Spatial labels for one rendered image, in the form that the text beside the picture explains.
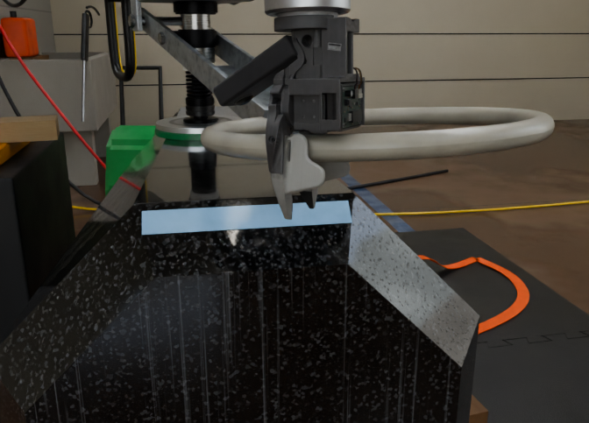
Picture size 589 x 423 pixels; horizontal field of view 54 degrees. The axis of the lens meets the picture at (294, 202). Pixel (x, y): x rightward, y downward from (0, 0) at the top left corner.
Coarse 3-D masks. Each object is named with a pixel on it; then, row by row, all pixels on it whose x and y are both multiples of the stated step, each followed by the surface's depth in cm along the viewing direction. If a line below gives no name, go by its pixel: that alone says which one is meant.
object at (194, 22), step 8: (184, 16) 130; (192, 16) 129; (200, 16) 129; (208, 16) 131; (184, 24) 130; (192, 24) 130; (200, 24) 130; (208, 24) 131; (176, 32) 131; (184, 32) 129; (192, 32) 129; (200, 32) 129; (208, 32) 130; (192, 40) 129; (200, 40) 129; (208, 40) 130; (216, 40) 134; (200, 48) 131; (208, 48) 131; (208, 56) 132
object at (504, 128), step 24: (240, 120) 94; (264, 120) 98; (384, 120) 104; (408, 120) 103; (432, 120) 101; (456, 120) 98; (480, 120) 93; (504, 120) 88; (528, 120) 67; (552, 120) 73; (216, 144) 71; (240, 144) 67; (264, 144) 65; (312, 144) 62; (336, 144) 61; (360, 144) 60; (384, 144) 60; (408, 144) 60; (432, 144) 60; (456, 144) 60; (480, 144) 61; (504, 144) 63; (528, 144) 66
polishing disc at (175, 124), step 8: (160, 120) 140; (168, 120) 140; (176, 120) 140; (224, 120) 140; (160, 128) 133; (168, 128) 131; (176, 128) 130; (184, 128) 129; (192, 128) 129; (200, 128) 129
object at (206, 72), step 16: (128, 16) 144; (144, 16) 145; (160, 32) 134; (176, 48) 129; (192, 48) 123; (224, 48) 133; (240, 48) 128; (192, 64) 122; (208, 64) 115; (240, 64) 127; (208, 80) 116; (256, 96) 115; (240, 112) 106; (256, 112) 100
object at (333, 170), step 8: (328, 168) 66; (336, 168) 66; (344, 168) 66; (328, 176) 67; (336, 176) 66; (344, 176) 66; (304, 192) 67; (312, 192) 67; (304, 200) 68; (312, 200) 67
